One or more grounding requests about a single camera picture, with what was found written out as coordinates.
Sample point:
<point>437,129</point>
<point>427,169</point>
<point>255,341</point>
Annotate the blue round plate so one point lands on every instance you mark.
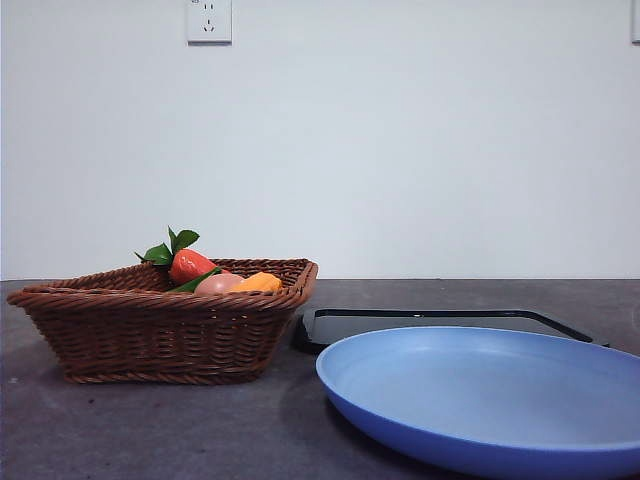
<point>475,390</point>

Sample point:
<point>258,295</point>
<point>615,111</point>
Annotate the brown egg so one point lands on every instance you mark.
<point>217,285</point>

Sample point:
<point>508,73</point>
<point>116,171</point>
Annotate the orange carrot with green leaves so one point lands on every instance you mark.
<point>189,266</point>

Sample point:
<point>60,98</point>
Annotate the yellow corn cob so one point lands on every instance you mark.
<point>262,282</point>

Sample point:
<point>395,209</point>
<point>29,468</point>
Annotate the green chili pepper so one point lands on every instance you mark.
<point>192,283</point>

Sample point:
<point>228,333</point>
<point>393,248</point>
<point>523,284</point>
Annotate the black rectangular tray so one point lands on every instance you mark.
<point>400,320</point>

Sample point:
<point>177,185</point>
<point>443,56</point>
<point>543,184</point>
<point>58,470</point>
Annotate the white wall socket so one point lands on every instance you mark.
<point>210,27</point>

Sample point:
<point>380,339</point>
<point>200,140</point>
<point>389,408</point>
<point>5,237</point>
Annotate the brown wicker basket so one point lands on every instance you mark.
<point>160,335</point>

